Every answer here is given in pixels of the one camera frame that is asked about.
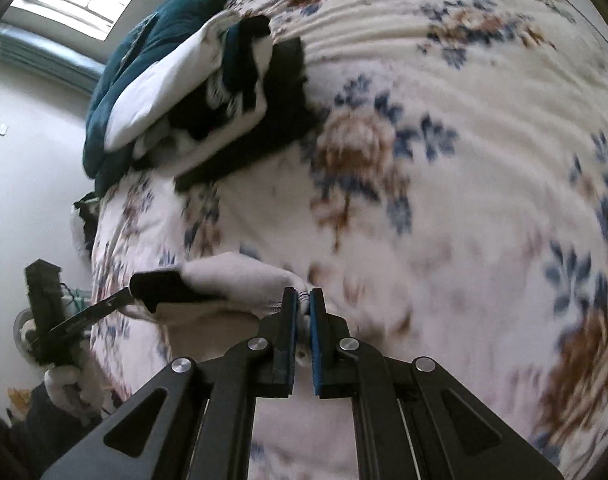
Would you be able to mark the black and white garment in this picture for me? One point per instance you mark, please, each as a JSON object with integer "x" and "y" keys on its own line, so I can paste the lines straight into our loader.
{"x": 264, "y": 95}

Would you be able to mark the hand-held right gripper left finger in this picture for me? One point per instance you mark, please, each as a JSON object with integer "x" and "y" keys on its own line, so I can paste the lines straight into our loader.
{"x": 290, "y": 330}

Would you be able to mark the black white hanging cloth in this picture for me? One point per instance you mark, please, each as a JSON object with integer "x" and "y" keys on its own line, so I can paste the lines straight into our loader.
{"x": 86, "y": 220}

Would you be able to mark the small white cloth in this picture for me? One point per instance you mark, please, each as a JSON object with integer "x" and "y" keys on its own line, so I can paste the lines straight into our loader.
{"x": 224, "y": 275}

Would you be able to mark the dark teal blanket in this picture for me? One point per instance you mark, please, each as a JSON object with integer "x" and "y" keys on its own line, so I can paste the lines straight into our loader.
{"x": 134, "y": 55}

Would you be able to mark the floral blanket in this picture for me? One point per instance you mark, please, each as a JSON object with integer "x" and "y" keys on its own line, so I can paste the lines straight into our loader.
{"x": 434, "y": 200}

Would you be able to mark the white folded cloth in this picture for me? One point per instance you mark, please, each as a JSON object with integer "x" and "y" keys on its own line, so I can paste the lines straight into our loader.
{"x": 149, "y": 100}

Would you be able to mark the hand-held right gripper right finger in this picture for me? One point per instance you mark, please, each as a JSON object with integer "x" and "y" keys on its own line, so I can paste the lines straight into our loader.
{"x": 318, "y": 355}

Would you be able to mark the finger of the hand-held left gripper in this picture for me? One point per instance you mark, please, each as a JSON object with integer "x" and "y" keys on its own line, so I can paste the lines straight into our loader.
{"x": 159, "y": 287}

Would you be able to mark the person's left hand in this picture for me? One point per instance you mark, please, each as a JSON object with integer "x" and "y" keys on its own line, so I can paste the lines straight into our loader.
{"x": 69, "y": 382}

